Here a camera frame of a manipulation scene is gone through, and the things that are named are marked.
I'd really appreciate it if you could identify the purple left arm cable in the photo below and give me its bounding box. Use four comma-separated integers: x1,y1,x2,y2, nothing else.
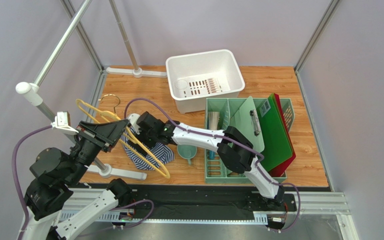
11,125,53,240

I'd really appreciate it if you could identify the yellow velvet hanger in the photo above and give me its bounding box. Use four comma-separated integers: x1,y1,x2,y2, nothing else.
75,93,172,180

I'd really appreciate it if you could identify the teal plastic cup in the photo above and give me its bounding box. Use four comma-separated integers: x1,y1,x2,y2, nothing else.
177,145,198,166

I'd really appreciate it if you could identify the red cutting board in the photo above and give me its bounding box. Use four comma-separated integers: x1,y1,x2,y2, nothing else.
269,93,296,177

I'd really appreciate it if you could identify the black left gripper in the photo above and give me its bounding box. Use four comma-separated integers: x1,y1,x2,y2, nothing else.
66,117,131,184

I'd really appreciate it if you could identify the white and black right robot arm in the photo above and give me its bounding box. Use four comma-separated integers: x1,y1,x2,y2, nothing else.
127,112,285,205

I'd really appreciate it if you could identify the light green cutting board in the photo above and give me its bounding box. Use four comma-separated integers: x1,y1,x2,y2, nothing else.
228,96,265,153

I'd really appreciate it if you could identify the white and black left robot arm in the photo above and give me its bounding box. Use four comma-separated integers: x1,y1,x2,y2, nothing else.
17,119,132,240

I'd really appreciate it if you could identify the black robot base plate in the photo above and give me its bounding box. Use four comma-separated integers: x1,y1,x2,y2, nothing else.
85,182,298,221

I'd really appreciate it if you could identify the blue white striped tank top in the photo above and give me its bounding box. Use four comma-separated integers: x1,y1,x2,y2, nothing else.
120,135,175,171

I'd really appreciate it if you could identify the blue white small box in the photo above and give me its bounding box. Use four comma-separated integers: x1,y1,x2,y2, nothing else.
208,150,216,160

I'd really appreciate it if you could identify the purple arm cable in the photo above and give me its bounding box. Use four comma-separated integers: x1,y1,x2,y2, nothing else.
11,125,53,240
124,97,301,201

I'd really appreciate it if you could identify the metal cup in rack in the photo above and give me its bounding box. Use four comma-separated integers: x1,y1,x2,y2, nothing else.
208,111,220,130

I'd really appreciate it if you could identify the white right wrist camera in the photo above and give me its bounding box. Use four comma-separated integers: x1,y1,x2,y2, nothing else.
127,113,141,126

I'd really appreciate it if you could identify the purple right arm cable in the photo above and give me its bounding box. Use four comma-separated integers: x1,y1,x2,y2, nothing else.
124,97,301,201

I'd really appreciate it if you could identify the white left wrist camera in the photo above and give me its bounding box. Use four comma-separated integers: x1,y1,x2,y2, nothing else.
51,111,79,136

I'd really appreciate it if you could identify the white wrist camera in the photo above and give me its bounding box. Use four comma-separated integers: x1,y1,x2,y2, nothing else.
127,113,141,126
51,111,79,136

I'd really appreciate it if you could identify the green plastic dish rack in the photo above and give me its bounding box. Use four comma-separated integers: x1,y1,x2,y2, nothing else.
204,97,295,185

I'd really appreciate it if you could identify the white plastic tub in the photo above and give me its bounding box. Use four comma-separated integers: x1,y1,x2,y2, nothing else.
165,49,246,114

